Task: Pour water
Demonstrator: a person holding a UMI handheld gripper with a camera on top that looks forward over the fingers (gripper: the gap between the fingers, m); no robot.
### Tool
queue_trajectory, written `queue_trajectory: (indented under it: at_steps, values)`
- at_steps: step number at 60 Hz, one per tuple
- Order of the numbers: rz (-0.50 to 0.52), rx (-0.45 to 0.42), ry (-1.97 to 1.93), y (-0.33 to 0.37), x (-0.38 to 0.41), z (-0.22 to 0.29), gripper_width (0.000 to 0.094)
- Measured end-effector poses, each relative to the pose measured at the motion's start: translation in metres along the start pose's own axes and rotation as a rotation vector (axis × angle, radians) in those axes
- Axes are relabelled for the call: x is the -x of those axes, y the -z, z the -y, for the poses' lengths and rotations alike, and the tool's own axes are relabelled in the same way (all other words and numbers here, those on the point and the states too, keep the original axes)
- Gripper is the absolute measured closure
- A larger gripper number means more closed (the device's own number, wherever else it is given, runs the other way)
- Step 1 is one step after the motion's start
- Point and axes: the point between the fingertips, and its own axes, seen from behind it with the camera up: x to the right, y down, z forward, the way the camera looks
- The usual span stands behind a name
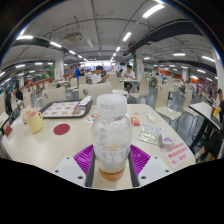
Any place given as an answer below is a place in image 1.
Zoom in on clear plastic drink bottle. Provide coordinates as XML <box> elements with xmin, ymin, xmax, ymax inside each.
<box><xmin>90</xmin><ymin>93</ymin><xmax>134</xmax><ymax>182</ymax></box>

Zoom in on group of beige chairs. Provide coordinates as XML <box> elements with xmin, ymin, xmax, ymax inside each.
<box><xmin>19</xmin><ymin>74</ymin><xmax>201</xmax><ymax>131</ymax></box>

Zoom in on white printed card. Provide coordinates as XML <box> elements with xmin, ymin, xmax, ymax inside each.
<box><xmin>9</xmin><ymin>116</ymin><xmax>25</xmax><ymax>129</ymax></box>

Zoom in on yellow mug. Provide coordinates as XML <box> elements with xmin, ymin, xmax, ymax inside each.
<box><xmin>24</xmin><ymin>109</ymin><xmax>44</xmax><ymax>134</ymax></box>

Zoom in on small purple plastic packet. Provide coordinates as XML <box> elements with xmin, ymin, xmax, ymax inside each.
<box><xmin>159</xmin><ymin>133</ymin><xmax>174</xmax><ymax>149</ymax></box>

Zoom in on flat red pouch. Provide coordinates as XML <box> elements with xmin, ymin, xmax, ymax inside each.
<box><xmin>3</xmin><ymin>125</ymin><xmax>13</xmax><ymax>137</ymax></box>

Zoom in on clear bag with snack food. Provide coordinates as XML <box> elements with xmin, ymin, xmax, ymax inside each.
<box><xmin>19</xmin><ymin>105</ymin><xmax>38</xmax><ymax>121</ymax></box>

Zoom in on red sauce packet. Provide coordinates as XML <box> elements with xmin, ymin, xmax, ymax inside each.
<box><xmin>130</xmin><ymin>116</ymin><xmax>141</xmax><ymax>127</ymax></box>

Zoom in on white black-edged table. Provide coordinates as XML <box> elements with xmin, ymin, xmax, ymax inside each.
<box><xmin>188</xmin><ymin>101</ymin><xmax>223</xmax><ymax>132</ymax></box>
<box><xmin>0</xmin><ymin>111</ymin><xmax>11</xmax><ymax>135</ymax></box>

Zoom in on beige chair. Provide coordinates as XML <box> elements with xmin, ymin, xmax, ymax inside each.
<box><xmin>40</xmin><ymin>86</ymin><xmax>68</xmax><ymax>108</ymax></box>
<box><xmin>78</xmin><ymin>82</ymin><xmax>113</xmax><ymax>101</ymax></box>

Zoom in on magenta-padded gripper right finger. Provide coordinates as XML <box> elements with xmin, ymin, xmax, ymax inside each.
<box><xmin>128</xmin><ymin>144</ymin><xmax>174</xmax><ymax>188</ymax></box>

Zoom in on brown tray with paper liner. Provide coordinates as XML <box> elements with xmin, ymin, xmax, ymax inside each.
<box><xmin>39</xmin><ymin>99</ymin><xmax>94</xmax><ymax>119</ymax></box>

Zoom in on flat round red coaster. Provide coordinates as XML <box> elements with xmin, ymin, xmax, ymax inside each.
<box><xmin>53</xmin><ymin>123</ymin><xmax>71</xmax><ymax>136</ymax></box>

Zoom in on ceiling strip lights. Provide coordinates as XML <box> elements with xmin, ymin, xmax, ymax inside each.
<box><xmin>0</xmin><ymin>3</ymin><xmax>218</xmax><ymax>81</ymax></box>

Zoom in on white napkin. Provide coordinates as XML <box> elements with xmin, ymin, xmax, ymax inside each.
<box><xmin>78</xmin><ymin>95</ymin><xmax>93</xmax><ymax>107</ymax></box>

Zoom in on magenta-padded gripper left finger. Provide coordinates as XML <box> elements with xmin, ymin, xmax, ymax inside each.
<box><xmin>52</xmin><ymin>144</ymin><xmax>97</xmax><ymax>188</ymax></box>

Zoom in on ceiling air conditioner unit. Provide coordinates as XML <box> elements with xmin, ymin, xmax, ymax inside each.
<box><xmin>64</xmin><ymin>31</ymin><xmax>84</xmax><ymax>43</ymax></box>

